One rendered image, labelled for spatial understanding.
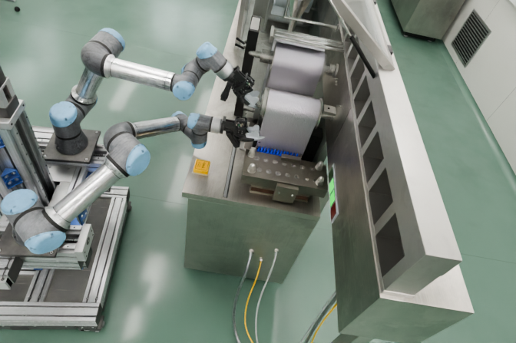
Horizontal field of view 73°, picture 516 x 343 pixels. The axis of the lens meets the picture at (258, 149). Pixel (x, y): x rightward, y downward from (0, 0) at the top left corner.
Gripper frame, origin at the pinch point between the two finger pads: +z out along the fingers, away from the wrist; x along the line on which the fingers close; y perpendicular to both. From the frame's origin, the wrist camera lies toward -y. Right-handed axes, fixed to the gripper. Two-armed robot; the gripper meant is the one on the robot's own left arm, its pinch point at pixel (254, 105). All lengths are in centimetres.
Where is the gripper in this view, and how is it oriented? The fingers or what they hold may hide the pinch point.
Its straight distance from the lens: 161.5
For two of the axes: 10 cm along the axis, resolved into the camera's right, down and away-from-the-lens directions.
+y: 7.7, -3.9, -5.1
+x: 0.9, -7.2, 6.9
